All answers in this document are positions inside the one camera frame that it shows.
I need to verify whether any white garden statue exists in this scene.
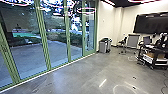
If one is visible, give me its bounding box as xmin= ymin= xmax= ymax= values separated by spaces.
xmin=84 ymin=20 xmax=91 ymax=51

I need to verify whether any green framed glass door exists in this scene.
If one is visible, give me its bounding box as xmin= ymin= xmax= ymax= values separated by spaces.
xmin=0 ymin=0 xmax=100 ymax=94

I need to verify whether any black wall screen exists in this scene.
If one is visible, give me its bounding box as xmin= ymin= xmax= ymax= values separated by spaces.
xmin=133 ymin=11 xmax=168 ymax=35

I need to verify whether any green outdoor table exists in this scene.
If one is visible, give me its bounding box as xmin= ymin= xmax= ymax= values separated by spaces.
xmin=11 ymin=31 xmax=34 ymax=38

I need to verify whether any grey rolling board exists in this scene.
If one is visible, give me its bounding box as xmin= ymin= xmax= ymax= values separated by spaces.
xmin=126 ymin=33 xmax=141 ymax=50

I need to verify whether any dark desk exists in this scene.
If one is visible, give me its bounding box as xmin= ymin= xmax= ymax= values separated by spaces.
xmin=137 ymin=33 xmax=168 ymax=70

